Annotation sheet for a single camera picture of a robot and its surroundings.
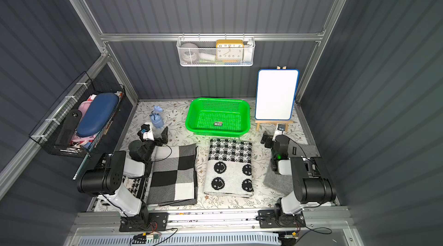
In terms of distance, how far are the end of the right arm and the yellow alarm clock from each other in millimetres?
428

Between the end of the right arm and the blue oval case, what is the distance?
70 centimetres

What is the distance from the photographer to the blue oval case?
63cm

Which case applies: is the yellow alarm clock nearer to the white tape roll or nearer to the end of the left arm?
the white tape roll
